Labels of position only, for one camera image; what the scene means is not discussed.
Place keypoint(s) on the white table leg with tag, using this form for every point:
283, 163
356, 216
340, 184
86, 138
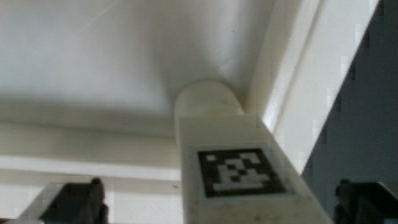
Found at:
242, 186

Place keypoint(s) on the white obstacle wall right piece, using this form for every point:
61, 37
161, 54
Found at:
331, 46

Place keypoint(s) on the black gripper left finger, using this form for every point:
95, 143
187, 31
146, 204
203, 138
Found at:
79, 207

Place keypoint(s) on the white square tabletop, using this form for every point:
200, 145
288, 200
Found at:
100, 58

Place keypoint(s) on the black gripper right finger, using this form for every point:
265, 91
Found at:
367, 203

